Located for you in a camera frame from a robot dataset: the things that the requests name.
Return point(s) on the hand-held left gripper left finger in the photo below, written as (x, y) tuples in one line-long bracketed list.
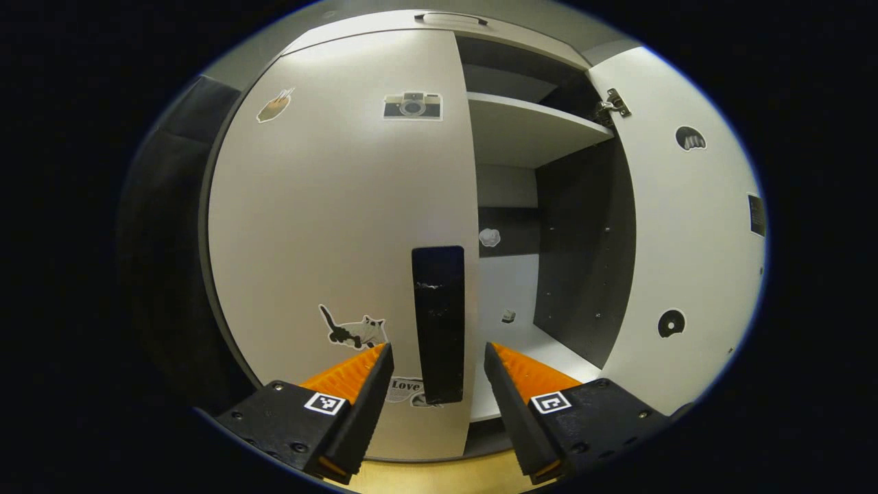
[(367, 412)]

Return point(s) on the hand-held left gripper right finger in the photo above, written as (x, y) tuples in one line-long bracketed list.
[(518, 418)]

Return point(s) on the white double-door shoe cabinet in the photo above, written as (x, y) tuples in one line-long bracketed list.
[(583, 240)]

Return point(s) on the white cabinet door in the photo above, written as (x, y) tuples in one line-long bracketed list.
[(686, 240), (329, 206)]

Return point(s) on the white cabinet shelf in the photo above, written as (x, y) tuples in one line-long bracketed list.
[(521, 130), (507, 288)]

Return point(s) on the metal door hinge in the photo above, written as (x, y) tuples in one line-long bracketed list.
[(612, 106)]

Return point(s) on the white cabinet drawer front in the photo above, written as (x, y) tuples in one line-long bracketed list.
[(384, 31)]

